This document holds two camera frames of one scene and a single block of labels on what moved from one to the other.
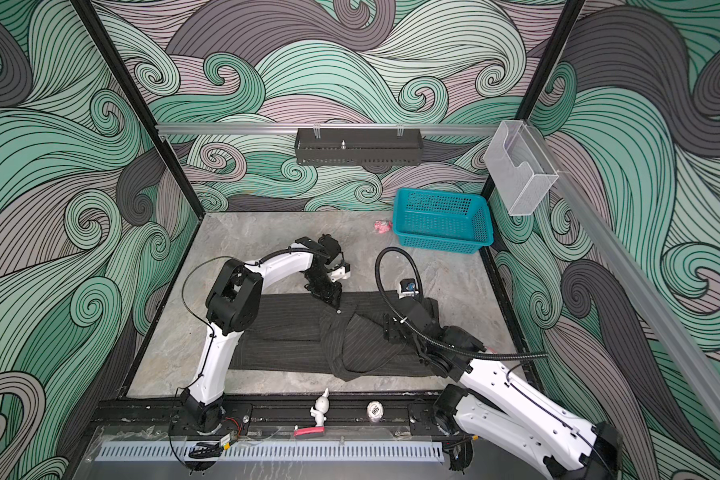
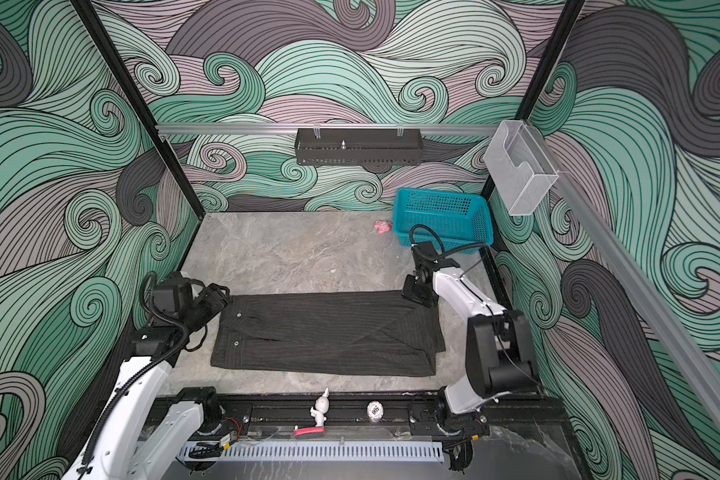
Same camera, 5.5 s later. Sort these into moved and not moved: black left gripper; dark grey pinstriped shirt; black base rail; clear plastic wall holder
Moved: black left gripper
Not moved: dark grey pinstriped shirt; clear plastic wall holder; black base rail
